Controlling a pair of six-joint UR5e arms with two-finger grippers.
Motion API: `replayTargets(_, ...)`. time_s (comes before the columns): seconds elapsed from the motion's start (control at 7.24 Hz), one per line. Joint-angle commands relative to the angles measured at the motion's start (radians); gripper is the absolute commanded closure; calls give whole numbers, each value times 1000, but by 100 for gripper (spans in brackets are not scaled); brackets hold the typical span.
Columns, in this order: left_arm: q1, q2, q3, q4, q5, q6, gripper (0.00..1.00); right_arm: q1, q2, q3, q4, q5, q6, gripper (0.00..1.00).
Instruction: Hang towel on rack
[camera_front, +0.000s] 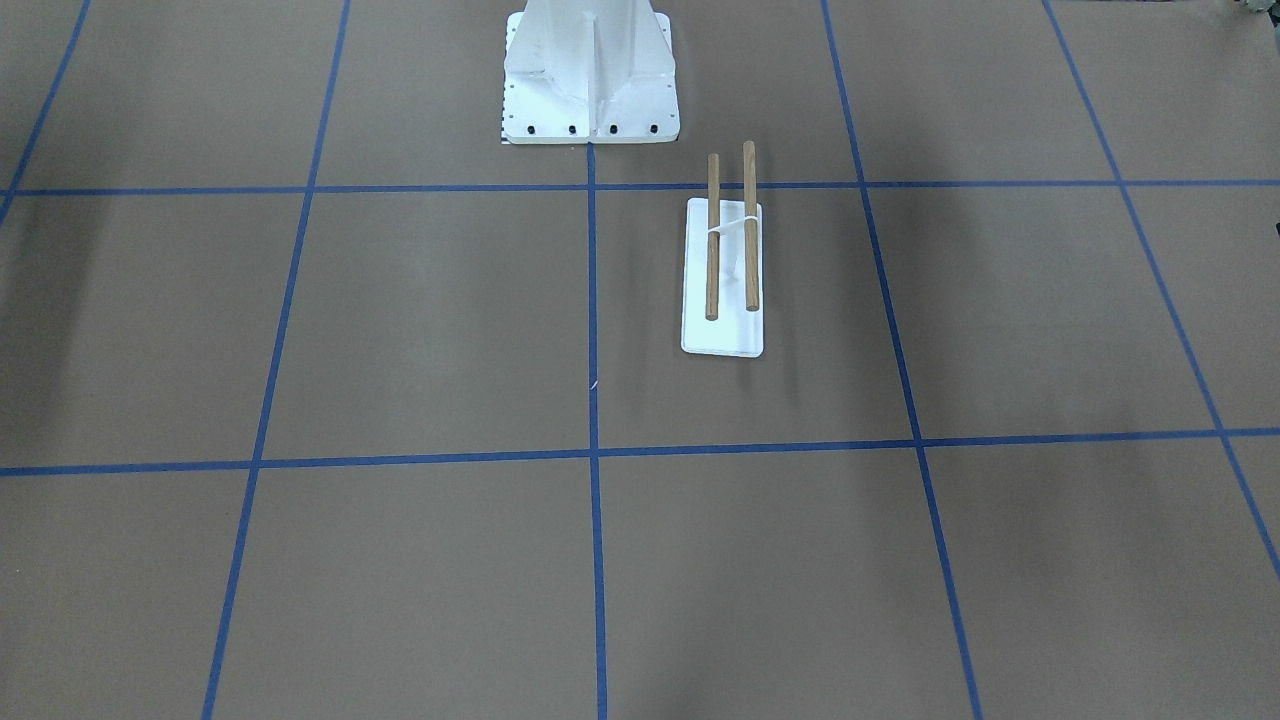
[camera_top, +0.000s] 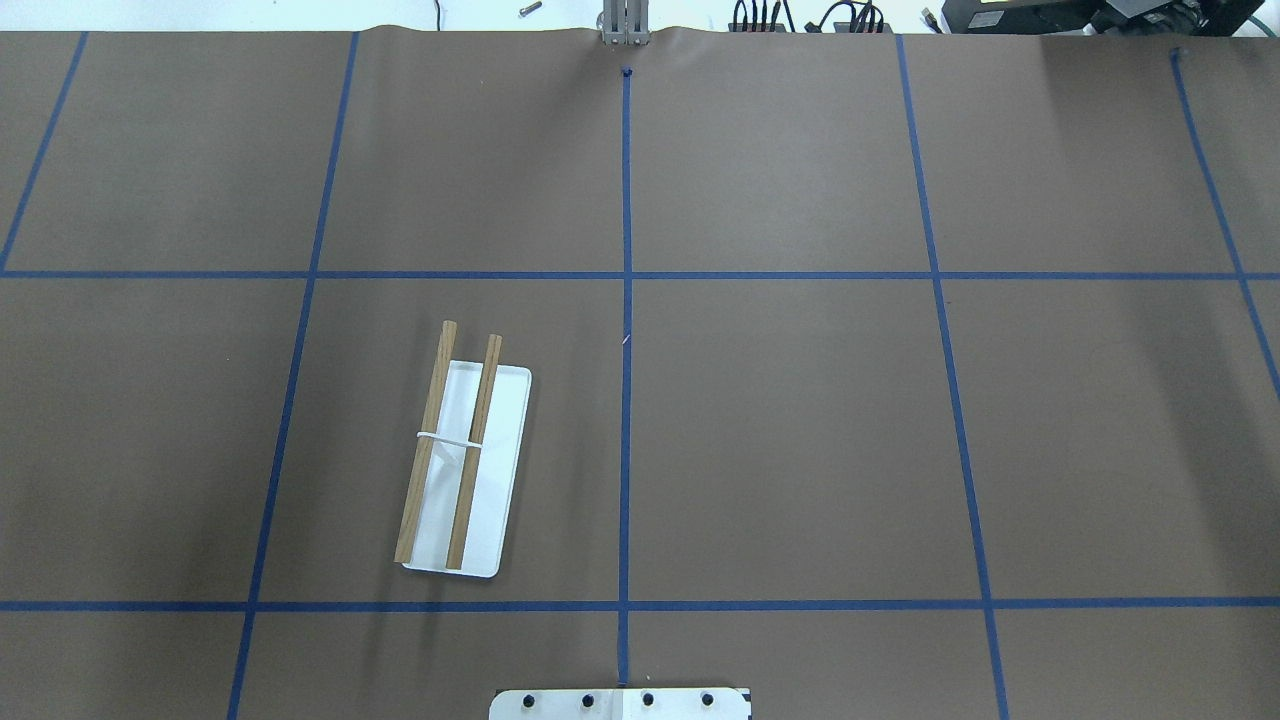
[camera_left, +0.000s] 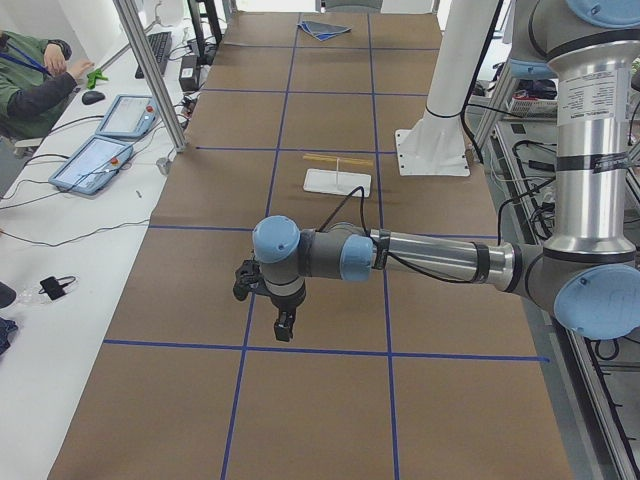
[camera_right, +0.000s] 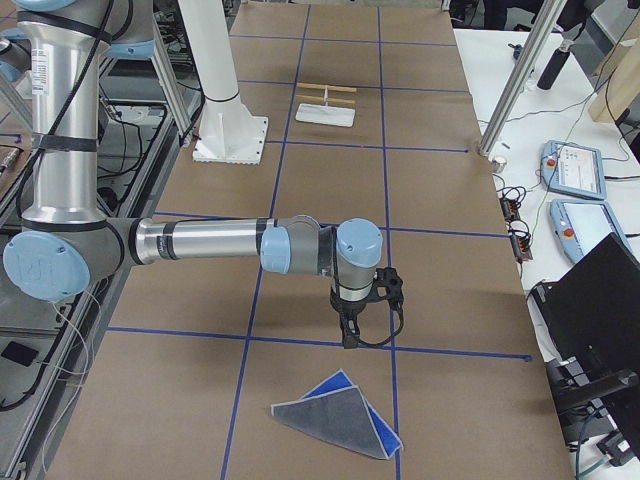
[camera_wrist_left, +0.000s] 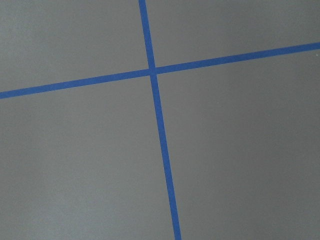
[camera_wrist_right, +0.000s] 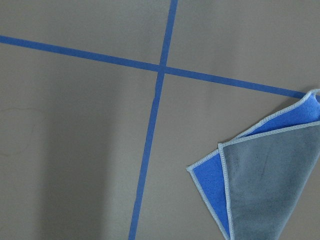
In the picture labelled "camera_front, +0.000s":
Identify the wooden rack rod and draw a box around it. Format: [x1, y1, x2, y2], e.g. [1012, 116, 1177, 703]
[704, 152, 721, 322]
[742, 140, 762, 313]

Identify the white towel rack base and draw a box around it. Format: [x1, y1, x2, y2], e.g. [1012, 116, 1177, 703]
[680, 197, 765, 357]

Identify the white pedestal column base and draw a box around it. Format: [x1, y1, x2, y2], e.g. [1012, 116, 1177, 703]
[500, 1, 681, 145]

